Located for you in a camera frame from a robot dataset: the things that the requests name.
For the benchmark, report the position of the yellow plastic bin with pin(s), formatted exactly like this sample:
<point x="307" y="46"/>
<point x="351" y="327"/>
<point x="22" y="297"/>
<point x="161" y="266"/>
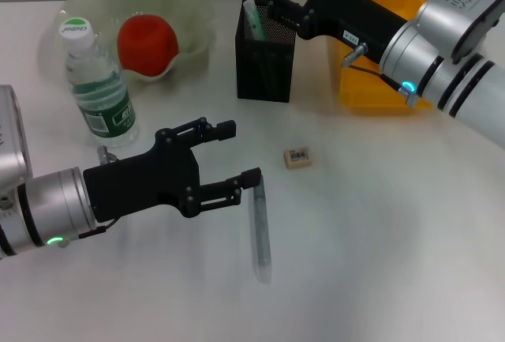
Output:
<point x="363" y="89"/>

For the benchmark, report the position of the green pen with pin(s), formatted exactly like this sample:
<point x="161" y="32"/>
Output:
<point x="254" y="22"/>

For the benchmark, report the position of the beige eraser with barcode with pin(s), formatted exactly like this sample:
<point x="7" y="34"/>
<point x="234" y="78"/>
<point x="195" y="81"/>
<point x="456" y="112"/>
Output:
<point x="298" y="158"/>

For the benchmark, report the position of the pale green glass fruit plate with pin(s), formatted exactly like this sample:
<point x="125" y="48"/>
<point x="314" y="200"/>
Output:
<point x="185" y="22"/>

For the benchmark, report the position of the silver plug on left gripper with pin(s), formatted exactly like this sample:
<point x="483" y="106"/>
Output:
<point x="104" y="155"/>

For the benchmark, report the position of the orange fruit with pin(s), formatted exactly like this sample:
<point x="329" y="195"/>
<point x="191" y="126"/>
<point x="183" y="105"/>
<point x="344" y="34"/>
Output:
<point x="148" y="46"/>

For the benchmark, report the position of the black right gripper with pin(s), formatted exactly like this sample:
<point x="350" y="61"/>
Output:
<point x="347" y="14"/>

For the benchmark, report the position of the clear green-label water bottle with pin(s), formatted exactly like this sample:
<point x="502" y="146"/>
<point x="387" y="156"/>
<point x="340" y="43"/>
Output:
<point x="98" y="81"/>

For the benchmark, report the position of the black mesh pen holder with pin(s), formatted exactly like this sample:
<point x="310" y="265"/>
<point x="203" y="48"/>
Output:
<point x="266" y="69"/>

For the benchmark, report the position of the grey pen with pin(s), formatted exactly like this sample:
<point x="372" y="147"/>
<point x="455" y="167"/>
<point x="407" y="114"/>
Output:
<point x="261" y="231"/>

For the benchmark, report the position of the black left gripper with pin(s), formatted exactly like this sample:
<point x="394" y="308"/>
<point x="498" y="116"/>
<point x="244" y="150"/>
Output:
<point x="142" y="180"/>

